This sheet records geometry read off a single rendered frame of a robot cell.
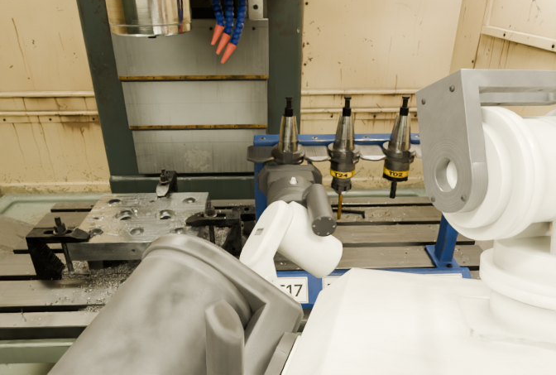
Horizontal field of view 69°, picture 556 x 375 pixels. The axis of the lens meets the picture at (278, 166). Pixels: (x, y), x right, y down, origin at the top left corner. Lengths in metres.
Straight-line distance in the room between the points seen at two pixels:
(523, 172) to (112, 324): 0.22
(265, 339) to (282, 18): 1.16
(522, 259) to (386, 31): 1.58
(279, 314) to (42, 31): 1.73
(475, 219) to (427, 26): 1.64
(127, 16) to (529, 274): 0.74
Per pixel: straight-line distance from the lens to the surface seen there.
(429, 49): 1.84
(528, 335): 0.25
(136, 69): 1.37
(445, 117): 0.20
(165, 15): 0.82
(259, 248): 0.55
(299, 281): 0.88
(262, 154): 0.79
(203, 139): 1.41
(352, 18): 1.73
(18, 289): 1.10
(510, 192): 0.20
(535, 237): 0.26
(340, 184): 0.82
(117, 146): 1.53
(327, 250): 0.59
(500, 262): 0.24
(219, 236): 1.10
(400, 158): 0.82
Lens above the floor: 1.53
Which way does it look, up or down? 25 degrees down
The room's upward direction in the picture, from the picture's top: straight up
